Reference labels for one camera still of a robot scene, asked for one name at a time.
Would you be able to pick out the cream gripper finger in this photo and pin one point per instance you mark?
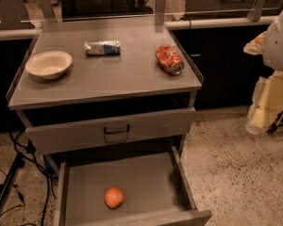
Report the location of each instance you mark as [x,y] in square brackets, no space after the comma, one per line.
[267,103]

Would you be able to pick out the orange fruit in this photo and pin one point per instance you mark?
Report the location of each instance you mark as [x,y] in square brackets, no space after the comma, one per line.
[114,197]

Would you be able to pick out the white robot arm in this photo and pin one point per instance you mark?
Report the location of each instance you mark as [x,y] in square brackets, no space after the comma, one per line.
[269,44]

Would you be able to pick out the grey top drawer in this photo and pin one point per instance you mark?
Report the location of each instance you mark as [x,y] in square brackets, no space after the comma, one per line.
[80,135]

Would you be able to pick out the open grey middle drawer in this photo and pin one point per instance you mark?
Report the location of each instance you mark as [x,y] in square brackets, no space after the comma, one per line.
[153,181]

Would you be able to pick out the grey drawer cabinet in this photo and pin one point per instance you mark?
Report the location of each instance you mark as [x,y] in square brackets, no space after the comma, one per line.
[98,87]

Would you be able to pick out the crushed orange soda can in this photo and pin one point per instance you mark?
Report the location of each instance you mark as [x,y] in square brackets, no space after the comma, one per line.
[170,60]

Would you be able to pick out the white blue snack packet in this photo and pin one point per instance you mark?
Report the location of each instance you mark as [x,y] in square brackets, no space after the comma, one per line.
[102,47]

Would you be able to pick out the white bowl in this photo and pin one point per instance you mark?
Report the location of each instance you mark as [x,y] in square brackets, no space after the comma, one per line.
[49,65]

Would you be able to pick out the black stand leg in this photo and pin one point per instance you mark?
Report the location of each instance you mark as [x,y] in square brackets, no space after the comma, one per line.
[4,188]

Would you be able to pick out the grey right rail post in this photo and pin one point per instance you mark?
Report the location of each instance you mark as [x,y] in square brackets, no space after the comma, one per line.
[255,12]

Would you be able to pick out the grey rail post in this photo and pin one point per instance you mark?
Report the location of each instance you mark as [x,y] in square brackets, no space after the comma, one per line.
[255,12]
[159,11]
[47,10]

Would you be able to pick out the white horizontal rail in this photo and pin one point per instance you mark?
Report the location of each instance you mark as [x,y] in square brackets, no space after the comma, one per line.
[212,23]

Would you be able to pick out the black drawer handle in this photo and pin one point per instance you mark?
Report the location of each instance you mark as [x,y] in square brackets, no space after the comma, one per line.
[108,131]

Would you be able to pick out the grey middle rail post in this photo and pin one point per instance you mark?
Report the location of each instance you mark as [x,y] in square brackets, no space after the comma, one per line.
[159,11]

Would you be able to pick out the grey left rail post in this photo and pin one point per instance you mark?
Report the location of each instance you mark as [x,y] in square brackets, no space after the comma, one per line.
[47,10]

